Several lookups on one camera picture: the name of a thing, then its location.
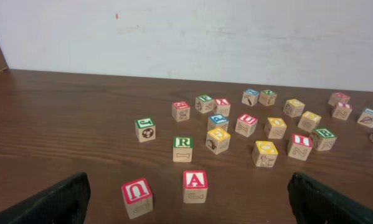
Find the red u block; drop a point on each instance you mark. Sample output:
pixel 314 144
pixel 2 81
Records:
pixel 246 125
pixel 138 197

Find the yellow O block front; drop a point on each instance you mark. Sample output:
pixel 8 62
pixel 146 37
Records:
pixel 264 154

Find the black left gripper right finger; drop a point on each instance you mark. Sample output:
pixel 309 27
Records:
pixel 314 202

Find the red Y block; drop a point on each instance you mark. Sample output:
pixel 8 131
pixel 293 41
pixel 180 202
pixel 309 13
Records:
pixel 221 106

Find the red G block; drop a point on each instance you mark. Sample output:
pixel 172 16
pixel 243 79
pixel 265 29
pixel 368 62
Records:
pixel 181 111

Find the red U block near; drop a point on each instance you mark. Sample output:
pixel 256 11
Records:
pixel 138 197

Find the yellow block lower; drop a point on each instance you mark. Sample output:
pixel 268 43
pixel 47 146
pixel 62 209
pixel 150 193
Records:
pixel 309 121

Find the yellow o block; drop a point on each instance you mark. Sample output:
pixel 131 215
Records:
pixel 275 128
pixel 264 154

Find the yellow O block middle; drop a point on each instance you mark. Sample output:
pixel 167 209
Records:
pixel 275 128

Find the yellow block by P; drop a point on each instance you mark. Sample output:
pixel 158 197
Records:
pixel 217 140

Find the green F block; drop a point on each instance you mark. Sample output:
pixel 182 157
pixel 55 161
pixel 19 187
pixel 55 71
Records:
pixel 204 103

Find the green J block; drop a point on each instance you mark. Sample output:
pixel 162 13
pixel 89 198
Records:
pixel 145 129

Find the red I block left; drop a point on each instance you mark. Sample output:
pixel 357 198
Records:
pixel 299 147

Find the green B block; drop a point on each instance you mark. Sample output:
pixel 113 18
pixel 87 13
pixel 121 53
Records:
pixel 322 139

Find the green R block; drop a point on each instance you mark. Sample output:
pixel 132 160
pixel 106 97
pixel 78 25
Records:
pixel 182 149

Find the yellow block upper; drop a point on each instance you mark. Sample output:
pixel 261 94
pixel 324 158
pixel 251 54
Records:
pixel 293 108

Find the blue L block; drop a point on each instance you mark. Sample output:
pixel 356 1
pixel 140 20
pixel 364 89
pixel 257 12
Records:
pixel 366 118

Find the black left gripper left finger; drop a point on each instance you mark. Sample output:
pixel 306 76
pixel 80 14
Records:
pixel 64 202

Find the red A block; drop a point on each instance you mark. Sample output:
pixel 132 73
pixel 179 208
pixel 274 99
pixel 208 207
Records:
pixel 195 186

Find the green N block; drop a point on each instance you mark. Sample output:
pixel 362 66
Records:
pixel 267 97

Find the blue P block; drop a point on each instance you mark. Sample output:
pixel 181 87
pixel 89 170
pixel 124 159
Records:
pixel 217 121

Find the red U block middle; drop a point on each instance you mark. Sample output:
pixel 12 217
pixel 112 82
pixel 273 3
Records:
pixel 246 125

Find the red i block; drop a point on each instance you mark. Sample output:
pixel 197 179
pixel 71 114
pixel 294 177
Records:
pixel 341 110
pixel 299 147

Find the blue X block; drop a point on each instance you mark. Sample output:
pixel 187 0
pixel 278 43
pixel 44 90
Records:
pixel 250 97

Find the red I block right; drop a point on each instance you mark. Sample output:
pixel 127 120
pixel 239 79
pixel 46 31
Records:
pixel 341 110

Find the red block top right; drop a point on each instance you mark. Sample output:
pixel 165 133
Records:
pixel 338 96

